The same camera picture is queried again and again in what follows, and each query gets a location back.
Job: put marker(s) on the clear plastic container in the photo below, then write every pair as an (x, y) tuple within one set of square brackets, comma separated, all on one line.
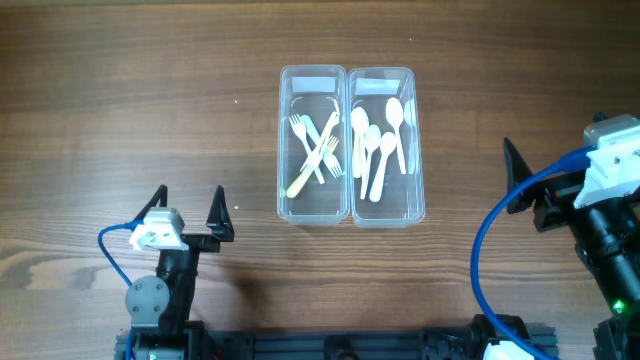
[(387, 187), (311, 90)]

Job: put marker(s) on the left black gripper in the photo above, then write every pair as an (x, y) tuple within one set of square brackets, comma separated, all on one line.
[(218, 222)]

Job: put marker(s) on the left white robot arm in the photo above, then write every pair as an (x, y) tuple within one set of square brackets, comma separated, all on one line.
[(160, 304)]

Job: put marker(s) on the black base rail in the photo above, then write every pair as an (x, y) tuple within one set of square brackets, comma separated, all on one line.
[(476, 340)]

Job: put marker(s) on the yellow plastic spoon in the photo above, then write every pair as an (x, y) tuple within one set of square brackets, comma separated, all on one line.
[(356, 155)]

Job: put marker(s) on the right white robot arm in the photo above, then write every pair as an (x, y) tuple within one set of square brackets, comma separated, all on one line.
[(598, 202)]

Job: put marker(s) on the white plastic fork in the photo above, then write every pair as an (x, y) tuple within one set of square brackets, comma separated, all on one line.
[(304, 127)]

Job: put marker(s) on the beige plastic fork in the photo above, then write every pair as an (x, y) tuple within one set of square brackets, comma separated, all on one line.
[(317, 151)]

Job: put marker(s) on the translucent plastic fork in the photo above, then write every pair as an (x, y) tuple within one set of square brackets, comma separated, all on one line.
[(332, 164)]

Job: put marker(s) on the right clear plastic container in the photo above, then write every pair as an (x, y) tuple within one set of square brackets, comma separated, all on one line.
[(387, 187)]

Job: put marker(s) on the white plastic spoon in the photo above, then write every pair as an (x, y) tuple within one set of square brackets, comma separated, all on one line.
[(395, 116), (387, 146), (360, 123)]

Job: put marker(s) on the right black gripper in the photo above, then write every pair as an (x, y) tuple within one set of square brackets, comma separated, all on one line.
[(557, 196)]

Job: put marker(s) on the yellow plastic fork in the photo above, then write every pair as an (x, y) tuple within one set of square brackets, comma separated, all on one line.
[(294, 189)]

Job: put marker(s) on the left clear plastic container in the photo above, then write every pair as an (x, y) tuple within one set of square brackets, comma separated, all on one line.
[(311, 90)]

